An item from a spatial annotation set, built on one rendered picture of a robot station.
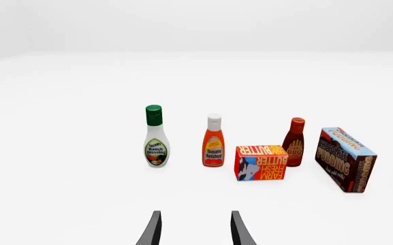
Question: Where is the brown chocolate pudding box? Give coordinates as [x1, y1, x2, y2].
[314, 127, 378, 194]

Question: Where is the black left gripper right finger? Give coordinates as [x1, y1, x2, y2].
[230, 210, 257, 245]

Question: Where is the white ranch dressing bottle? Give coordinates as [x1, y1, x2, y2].
[144, 104, 171, 168]

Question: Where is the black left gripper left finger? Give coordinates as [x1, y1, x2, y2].
[135, 210, 163, 245]

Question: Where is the red butter box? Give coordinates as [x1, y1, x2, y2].
[234, 144, 289, 182]

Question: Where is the red tomato ketchup bottle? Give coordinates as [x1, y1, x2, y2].
[202, 112, 225, 168]

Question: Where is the brown BBQ sauce bottle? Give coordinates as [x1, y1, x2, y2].
[281, 116, 306, 167]

